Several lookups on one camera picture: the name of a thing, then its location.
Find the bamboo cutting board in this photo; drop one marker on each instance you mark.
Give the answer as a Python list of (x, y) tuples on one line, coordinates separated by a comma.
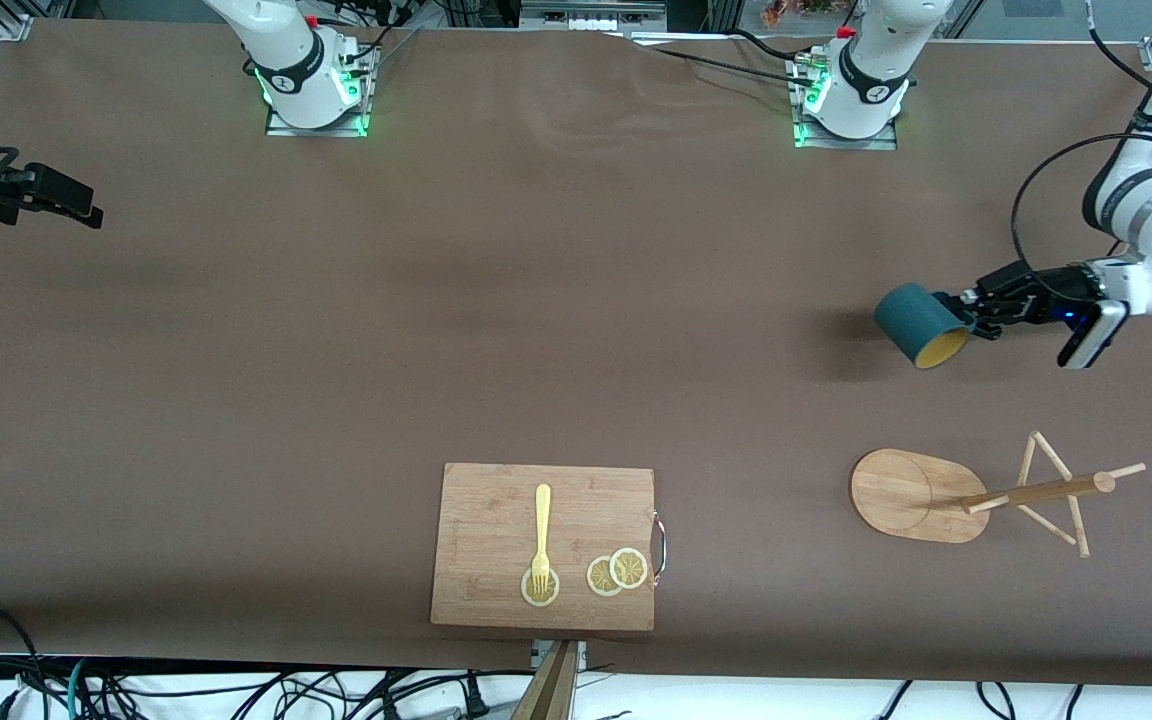
[(496, 540)]

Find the white power strip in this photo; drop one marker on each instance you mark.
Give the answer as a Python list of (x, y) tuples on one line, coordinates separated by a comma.
[(591, 15)]

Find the yellow plastic fork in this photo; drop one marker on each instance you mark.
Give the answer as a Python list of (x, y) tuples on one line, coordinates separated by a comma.
[(542, 520)]

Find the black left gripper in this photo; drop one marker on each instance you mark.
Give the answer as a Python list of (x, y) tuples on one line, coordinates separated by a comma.
[(1054, 287)]

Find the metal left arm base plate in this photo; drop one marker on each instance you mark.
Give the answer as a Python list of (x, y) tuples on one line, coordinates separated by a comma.
[(886, 140)]

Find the wooden post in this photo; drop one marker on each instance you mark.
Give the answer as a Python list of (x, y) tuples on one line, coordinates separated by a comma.
[(551, 692)]

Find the orange plastic items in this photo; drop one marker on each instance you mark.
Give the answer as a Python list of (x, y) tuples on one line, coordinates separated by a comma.
[(796, 10)]

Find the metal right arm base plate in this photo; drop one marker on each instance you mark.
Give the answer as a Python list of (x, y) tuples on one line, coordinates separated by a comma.
[(361, 110)]

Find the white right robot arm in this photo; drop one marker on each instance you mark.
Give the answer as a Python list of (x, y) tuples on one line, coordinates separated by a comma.
[(286, 60)]

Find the teal mug with yellow inside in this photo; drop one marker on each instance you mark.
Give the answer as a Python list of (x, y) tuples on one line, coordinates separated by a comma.
[(916, 315)]

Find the metal clamp bracket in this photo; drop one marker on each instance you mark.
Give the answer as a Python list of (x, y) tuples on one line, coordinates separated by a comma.
[(539, 652)]

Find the lemon slice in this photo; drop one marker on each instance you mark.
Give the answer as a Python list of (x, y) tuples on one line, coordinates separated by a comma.
[(599, 578), (528, 596), (629, 568)]

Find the wooden mug rack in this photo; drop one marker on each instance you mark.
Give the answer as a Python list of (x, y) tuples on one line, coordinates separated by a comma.
[(911, 495)]

